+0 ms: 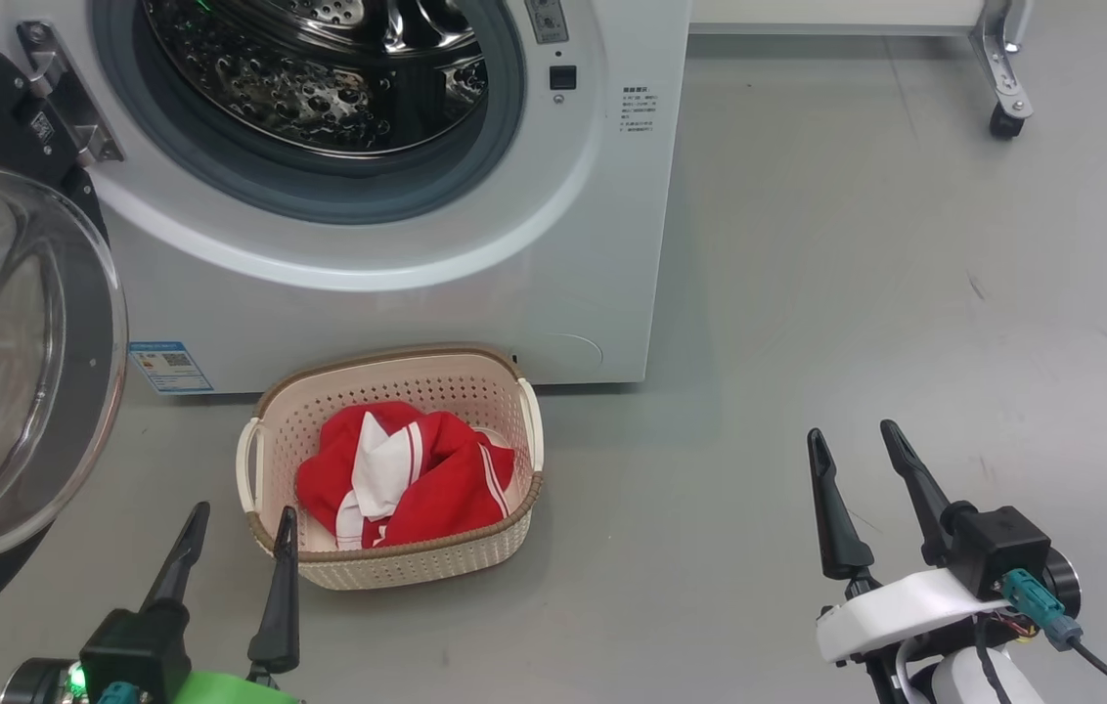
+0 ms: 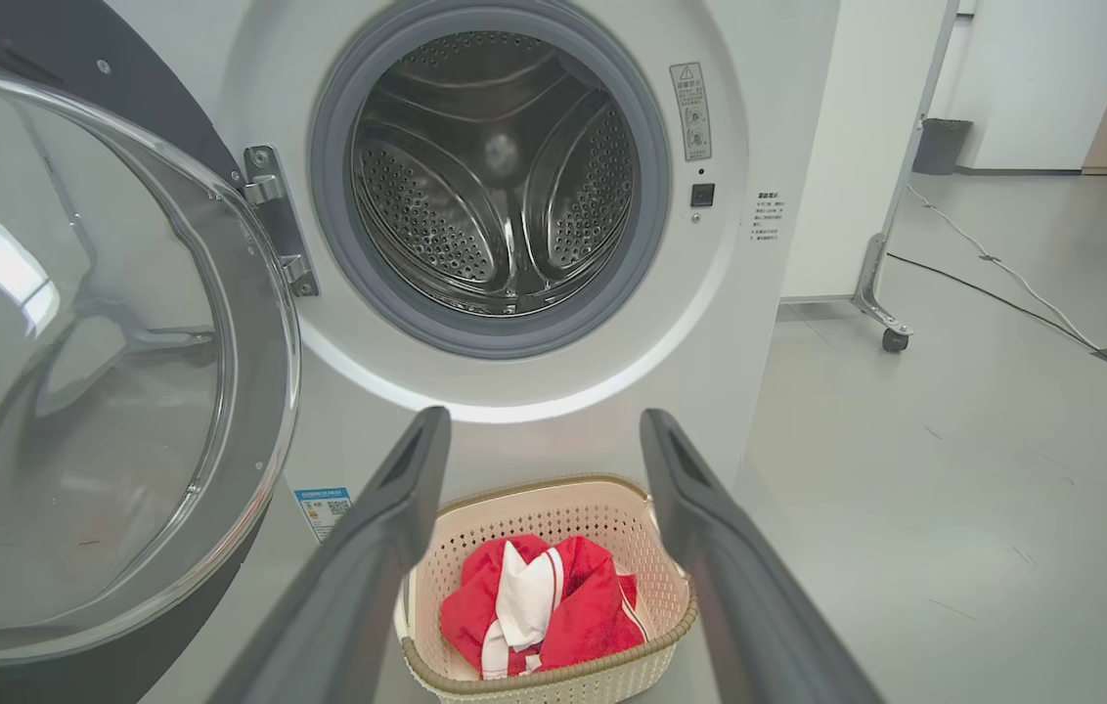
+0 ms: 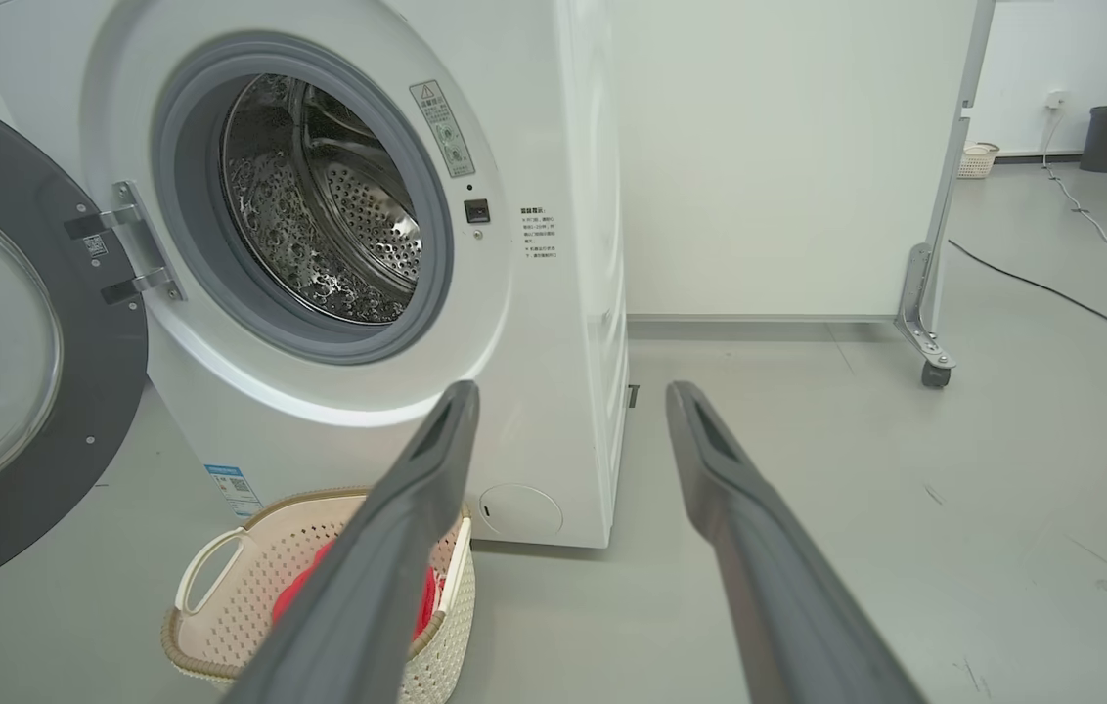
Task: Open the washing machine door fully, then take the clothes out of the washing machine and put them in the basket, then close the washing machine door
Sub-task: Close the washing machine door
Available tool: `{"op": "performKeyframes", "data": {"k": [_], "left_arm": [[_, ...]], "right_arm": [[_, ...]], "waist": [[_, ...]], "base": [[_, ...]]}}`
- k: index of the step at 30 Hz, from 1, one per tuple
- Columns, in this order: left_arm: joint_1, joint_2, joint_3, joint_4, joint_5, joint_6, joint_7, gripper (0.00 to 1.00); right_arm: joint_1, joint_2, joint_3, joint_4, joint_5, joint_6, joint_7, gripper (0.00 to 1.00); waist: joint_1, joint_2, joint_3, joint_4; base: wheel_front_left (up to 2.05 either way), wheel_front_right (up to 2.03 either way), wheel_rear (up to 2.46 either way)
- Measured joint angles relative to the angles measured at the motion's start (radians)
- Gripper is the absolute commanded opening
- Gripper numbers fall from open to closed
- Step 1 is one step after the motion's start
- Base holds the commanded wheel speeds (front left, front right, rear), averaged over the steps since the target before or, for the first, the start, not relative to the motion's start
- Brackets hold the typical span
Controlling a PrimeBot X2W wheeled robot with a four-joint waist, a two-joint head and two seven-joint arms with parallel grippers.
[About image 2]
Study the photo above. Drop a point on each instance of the dark waste bin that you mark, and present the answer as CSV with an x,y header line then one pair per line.
x,y
942,147

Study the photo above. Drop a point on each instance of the white partition with metal stand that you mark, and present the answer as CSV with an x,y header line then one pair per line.
x,y
857,147

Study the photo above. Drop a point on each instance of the perforated steel washer drum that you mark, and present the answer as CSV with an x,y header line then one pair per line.
x,y
495,196

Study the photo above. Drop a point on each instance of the cream perforated laundry basket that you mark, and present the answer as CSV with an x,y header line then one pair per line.
x,y
534,508

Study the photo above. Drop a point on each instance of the white front-load washing machine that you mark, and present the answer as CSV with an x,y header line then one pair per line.
x,y
739,323

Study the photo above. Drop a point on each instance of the grey rubber door seal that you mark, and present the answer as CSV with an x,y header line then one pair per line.
x,y
329,196

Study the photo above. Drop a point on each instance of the metal door hinge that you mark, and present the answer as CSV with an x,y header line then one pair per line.
x,y
275,215

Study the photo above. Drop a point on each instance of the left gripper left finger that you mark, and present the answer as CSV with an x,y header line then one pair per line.
x,y
348,587

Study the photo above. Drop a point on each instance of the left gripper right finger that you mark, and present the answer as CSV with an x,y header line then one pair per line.
x,y
749,606

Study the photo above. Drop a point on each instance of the grey warning sticker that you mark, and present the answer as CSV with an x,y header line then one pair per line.
x,y
690,112

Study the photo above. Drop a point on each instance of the printed text notice label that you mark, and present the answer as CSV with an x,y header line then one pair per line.
x,y
768,215

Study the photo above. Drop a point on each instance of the blue energy label sticker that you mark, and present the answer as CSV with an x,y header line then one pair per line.
x,y
324,510

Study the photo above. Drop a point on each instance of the round black glass washer door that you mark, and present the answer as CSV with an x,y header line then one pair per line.
x,y
104,391

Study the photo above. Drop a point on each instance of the black door latch socket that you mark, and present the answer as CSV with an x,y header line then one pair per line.
x,y
702,195

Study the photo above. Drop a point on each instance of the red shorts with number print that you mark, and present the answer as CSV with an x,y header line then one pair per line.
x,y
593,606

